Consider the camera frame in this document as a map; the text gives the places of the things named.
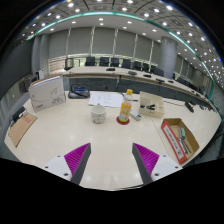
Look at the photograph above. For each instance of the yellow drink bottle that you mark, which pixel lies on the yellow drink bottle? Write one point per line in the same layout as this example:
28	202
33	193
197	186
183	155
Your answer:
126	106

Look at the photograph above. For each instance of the teal small box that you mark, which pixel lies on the teal small box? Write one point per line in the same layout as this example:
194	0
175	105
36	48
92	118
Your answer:
182	133

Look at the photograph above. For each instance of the white remote control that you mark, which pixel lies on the white remote control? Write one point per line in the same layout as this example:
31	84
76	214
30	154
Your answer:
135	115

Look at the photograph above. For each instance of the open brown cardboard box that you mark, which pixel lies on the open brown cardboard box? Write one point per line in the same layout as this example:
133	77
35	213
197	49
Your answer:
183	149

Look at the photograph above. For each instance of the long grey conference desk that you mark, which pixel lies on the long grey conference desk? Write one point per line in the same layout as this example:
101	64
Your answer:
153	83

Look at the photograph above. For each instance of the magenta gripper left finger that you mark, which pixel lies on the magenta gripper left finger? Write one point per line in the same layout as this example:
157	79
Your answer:
71	166

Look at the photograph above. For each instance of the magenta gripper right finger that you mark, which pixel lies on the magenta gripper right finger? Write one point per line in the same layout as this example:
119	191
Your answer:
152	166

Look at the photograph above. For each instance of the grey round pillar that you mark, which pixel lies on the grey round pillar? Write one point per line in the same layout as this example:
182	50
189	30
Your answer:
168	56

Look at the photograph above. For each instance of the white paper sheets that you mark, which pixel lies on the white paper sheets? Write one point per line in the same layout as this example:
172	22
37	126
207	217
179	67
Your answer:
106	99

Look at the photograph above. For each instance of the white patterned mug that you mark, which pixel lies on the white patterned mug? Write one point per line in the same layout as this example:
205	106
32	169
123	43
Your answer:
98	114

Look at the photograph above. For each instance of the black monitor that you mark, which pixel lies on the black monitor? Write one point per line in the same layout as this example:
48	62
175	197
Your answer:
69	63

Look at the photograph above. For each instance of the red round coaster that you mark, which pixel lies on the red round coaster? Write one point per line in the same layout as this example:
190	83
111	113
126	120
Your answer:
122	123

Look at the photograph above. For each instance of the brown paper envelope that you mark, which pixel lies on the brown paper envelope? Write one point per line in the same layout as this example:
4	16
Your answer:
18	130

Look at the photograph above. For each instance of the white cardboard box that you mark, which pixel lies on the white cardboard box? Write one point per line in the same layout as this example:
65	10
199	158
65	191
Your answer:
47	92

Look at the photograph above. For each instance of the beige open box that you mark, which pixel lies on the beige open box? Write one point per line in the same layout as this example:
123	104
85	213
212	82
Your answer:
150	99

